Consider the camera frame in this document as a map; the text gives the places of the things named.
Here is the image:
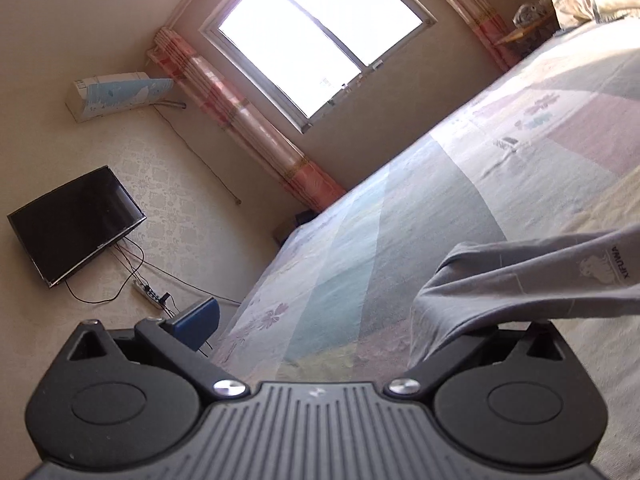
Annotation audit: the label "wooden nightstand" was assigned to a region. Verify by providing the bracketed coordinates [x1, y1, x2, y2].
[492, 7, 558, 68]

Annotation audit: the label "pink striped curtain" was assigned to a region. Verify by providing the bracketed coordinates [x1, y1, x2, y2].
[152, 27, 347, 212]
[407, 0, 516, 72]

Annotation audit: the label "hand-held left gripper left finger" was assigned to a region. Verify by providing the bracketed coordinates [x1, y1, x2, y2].
[69, 297, 250, 404]

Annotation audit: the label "window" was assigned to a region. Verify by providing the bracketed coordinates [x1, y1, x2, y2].
[200, 0, 438, 134]

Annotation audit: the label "grey ornament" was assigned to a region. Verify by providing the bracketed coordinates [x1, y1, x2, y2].
[512, 2, 543, 26]

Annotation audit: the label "white power strip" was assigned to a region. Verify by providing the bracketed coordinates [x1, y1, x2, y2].
[132, 280, 171, 308]

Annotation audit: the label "black television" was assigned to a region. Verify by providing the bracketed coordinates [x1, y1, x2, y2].
[7, 165, 147, 289]

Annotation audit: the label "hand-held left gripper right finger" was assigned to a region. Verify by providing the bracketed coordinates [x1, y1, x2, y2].
[385, 319, 571, 406]

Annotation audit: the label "air conditioner cable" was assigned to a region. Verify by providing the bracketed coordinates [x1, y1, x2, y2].
[155, 104, 242, 206]

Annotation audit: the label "grey pants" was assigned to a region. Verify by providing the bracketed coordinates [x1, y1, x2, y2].
[407, 227, 640, 376]

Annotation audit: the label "white air conditioner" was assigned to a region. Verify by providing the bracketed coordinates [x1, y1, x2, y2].
[65, 72, 176, 123]

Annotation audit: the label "small brown box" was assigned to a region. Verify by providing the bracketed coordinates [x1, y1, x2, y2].
[272, 210, 317, 246]

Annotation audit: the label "black television cable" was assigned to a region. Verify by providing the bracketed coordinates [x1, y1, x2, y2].
[65, 237, 243, 308]

